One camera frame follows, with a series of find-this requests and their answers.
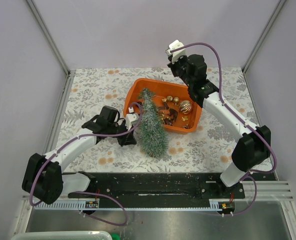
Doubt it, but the orange plastic tray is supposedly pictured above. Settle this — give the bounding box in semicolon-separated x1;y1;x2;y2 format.
123;78;202;135

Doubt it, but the small frosted christmas tree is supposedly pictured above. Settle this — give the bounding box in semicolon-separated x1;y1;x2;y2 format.
138;88;169;159

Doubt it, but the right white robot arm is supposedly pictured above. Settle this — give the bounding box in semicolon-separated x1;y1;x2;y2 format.
167;53;271;187

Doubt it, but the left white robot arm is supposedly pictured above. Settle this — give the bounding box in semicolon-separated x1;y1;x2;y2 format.
21;105;143;207

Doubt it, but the small gold bauble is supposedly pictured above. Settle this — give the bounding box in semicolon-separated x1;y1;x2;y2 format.
166;95;173;102
172;97;180;105

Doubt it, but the large gold striped bauble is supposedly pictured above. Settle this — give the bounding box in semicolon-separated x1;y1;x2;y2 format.
179;100;193;115

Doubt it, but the brown ribbon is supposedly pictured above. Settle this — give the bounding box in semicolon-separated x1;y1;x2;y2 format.
157;98;179;126

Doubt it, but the gold flower ornament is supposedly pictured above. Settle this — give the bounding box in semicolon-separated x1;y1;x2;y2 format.
181;116;188;122

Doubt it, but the floral patterned table mat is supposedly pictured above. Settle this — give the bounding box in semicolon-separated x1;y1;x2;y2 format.
47;66;274;174

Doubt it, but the green object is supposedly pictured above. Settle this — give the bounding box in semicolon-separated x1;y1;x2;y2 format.
110;233;121;240

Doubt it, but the white plastic bin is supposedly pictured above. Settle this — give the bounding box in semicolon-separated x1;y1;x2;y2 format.
11;231;113;240

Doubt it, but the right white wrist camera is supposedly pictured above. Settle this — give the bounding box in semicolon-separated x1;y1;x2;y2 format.
165;39;186;64

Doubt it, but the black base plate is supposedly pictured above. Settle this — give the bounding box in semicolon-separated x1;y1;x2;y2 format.
67;172;245;209

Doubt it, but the white slotted cable duct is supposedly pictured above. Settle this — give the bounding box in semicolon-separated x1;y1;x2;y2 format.
35;199;100;211

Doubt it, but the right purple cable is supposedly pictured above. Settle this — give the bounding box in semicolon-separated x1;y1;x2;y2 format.
170;41;279;217

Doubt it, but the aluminium frame rail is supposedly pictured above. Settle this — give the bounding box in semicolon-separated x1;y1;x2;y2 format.
24;0;71;76

